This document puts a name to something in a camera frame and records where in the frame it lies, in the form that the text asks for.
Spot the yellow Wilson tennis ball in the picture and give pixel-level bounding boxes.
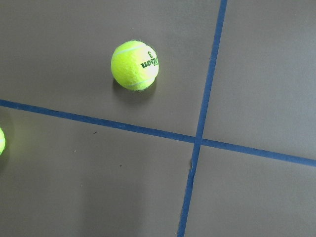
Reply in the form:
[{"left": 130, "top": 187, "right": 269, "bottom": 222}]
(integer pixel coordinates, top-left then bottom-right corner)
[{"left": 111, "top": 40, "right": 159, "bottom": 91}]

